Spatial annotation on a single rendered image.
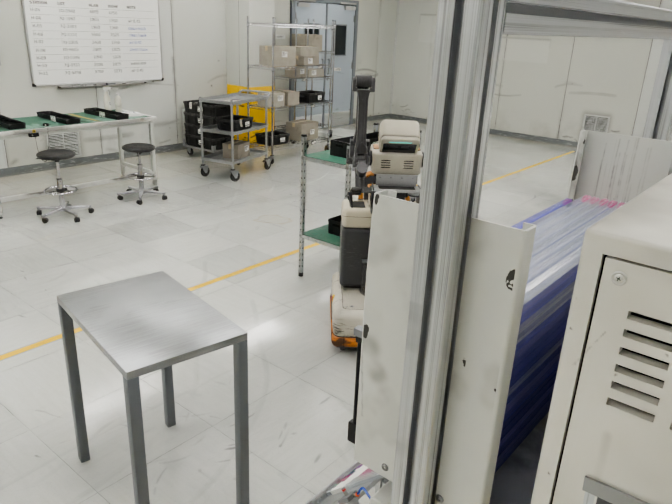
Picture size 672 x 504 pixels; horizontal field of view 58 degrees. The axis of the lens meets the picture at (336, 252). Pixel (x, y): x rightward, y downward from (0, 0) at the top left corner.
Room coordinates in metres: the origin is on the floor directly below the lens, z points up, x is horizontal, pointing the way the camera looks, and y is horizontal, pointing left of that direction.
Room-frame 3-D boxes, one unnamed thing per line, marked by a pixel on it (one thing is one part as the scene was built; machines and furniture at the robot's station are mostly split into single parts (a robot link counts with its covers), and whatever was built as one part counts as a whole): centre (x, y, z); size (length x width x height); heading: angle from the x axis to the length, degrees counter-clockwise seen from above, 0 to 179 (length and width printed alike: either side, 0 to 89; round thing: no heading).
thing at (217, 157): (7.57, 1.31, 0.50); 0.90 x 0.54 x 1.00; 155
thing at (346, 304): (3.49, -0.30, 0.16); 0.67 x 0.64 x 0.25; 2
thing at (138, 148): (6.25, 2.10, 0.28); 0.54 x 0.52 x 0.57; 74
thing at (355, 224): (3.59, -0.30, 0.59); 0.55 x 0.34 x 0.83; 92
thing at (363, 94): (3.03, -0.10, 1.40); 0.11 x 0.06 x 0.43; 93
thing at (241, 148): (7.56, 1.32, 0.30); 0.30 x 0.23 x 0.18; 159
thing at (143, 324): (2.05, 0.70, 0.40); 0.70 x 0.45 x 0.80; 41
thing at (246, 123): (7.54, 1.32, 0.63); 0.40 x 0.30 x 0.14; 155
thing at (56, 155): (5.50, 2.60, 0.31); 0.52 x 0.49 x 0.62; 141
